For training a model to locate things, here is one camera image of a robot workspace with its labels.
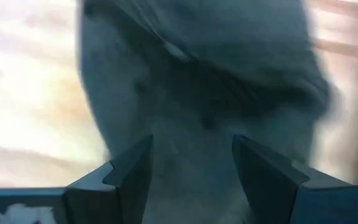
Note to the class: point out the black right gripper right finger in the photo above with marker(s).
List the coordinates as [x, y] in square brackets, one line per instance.
[269, 183]

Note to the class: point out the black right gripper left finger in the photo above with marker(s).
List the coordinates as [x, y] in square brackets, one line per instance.
[126, 186]

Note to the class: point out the grey-blue fabric hat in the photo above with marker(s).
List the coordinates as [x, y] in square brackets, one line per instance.
[197, 77]

